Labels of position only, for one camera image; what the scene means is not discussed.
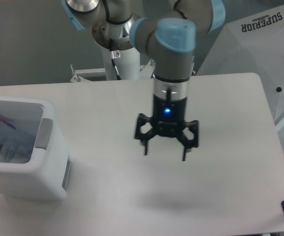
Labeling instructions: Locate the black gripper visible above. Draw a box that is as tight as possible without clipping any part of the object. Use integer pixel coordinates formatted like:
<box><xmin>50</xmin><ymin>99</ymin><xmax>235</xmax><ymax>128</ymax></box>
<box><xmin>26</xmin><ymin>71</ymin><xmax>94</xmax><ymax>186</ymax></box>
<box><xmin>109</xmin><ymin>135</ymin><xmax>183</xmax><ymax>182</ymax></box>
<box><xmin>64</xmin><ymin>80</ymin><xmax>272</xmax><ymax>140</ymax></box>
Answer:
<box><xmin>134</xmin><ymin>78</ymin><xmax>199</xmax><ymax>162</ymax></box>

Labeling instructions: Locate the clear plastic water bottle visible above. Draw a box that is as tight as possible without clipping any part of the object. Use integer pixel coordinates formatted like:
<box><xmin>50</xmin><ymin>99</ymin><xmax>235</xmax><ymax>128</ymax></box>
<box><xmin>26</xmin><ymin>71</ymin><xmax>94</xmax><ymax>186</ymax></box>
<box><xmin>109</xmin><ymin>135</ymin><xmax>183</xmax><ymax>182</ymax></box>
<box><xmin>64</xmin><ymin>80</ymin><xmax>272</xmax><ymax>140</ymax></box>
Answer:
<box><xmin>0</xmin><ymin>115</ymin><xmax>36</xmax><ymax>153</ymax></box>

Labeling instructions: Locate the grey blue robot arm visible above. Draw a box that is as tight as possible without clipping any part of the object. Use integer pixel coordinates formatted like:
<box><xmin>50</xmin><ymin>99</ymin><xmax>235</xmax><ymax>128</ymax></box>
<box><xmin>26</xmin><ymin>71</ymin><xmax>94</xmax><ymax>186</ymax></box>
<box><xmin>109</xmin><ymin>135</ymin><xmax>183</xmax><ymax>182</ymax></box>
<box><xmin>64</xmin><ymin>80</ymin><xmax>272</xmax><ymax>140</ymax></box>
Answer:
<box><xmin>62</xmin><ymin>0</ymin><xmax>226</xmax><ymax>152</ymax></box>

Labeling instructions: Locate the white plastic trash can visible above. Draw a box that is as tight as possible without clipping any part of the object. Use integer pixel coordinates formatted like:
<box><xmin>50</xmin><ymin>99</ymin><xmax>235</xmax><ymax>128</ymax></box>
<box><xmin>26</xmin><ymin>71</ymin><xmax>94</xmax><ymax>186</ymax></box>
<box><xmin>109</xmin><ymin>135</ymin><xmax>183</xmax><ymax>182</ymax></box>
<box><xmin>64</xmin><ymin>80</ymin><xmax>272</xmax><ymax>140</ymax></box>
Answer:
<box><xmin>0</xmin><ymin>96</ymin><xmax>72</xmax><ymax>201</ymax></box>

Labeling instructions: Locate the white green plastic pouch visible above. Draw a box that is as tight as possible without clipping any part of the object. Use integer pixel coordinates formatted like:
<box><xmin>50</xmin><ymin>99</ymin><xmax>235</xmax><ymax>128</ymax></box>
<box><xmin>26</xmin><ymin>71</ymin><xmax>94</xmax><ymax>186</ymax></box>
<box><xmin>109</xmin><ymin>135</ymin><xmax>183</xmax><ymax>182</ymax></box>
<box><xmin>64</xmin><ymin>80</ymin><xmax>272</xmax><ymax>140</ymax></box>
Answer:
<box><xmin>0</xmin><ymin>142</ymin><xmax>31</xmax><ymax>164</ymax></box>

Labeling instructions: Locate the white umbrella with lettering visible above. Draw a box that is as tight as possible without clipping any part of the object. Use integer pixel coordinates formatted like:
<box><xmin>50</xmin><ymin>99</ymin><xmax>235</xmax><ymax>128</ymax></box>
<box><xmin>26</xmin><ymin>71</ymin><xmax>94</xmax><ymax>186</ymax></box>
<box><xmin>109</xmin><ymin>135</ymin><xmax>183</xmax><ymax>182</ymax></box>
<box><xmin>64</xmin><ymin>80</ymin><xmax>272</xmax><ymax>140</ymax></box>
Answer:
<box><xmin>196</xmin><ymin>1</ymin><xmax>284</xmax><ymax>153</ymax></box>

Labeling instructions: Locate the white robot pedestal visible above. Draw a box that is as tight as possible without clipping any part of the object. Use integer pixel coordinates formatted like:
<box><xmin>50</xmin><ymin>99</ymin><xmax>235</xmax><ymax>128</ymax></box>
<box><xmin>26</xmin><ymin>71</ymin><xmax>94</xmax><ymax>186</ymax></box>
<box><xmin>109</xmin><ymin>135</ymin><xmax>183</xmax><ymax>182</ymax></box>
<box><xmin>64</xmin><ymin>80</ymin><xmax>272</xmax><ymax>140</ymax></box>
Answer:
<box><xmin>92</xmin><ymin>13</ymin><xmax>141</xmax><ymax>80</ymax></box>

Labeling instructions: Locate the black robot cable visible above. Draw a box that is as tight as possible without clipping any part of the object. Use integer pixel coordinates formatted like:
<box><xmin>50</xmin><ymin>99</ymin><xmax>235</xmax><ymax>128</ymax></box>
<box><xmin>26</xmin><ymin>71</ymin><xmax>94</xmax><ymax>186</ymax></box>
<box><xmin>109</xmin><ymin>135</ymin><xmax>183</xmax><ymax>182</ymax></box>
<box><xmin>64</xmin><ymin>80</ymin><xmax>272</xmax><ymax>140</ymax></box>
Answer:
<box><xmin>109</xmin><ymin>38</ymin><xmax>122</xmax><ymax>81</ymax></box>

